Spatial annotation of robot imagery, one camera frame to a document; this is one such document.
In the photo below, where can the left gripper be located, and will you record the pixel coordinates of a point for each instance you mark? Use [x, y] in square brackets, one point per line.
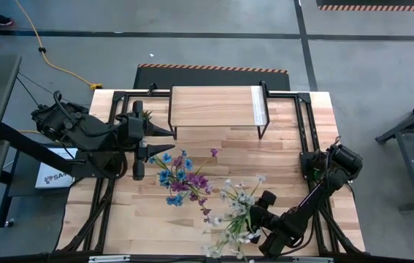
[135, 135]

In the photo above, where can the white printed box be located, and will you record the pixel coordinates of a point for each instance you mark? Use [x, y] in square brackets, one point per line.
[51, 179]

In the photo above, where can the grey metal table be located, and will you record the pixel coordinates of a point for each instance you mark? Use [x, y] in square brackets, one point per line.
[409, 168]

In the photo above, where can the purple flower bunch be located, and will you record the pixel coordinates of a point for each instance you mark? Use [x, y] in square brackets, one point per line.
[197, 180]

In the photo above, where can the black diagonal desk beam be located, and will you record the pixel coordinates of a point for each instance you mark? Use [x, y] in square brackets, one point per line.
[35, 148]

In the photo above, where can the black metal table frame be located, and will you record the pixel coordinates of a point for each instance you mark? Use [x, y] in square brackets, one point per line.
[118, 95]

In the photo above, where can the silver frame bracket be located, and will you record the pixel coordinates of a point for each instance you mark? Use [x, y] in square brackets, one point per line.
[108, 259]
[312, 259]

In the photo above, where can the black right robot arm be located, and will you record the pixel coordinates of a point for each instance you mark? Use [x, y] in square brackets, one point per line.
[309, 204]

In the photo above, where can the pinkish white flower bunch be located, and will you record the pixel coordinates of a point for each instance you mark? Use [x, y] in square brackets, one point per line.
[241, 197]

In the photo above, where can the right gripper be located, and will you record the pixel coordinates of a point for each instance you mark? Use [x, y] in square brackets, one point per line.
[265, 219]

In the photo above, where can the white veined flower bunch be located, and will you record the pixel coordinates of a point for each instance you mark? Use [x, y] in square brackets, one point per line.
[228, 237]

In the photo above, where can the blue flower bunch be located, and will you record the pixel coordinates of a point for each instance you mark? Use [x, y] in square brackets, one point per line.
[164, 176]

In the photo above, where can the black mat orange-striped edge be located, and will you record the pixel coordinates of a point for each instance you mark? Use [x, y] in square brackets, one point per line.
[374, 3]
[206, 78]

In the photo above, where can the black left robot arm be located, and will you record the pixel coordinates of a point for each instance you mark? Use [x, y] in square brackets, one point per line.
[82, 135]

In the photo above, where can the wooden shelf black frame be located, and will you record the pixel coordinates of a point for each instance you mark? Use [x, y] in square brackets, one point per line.
[210, 106]

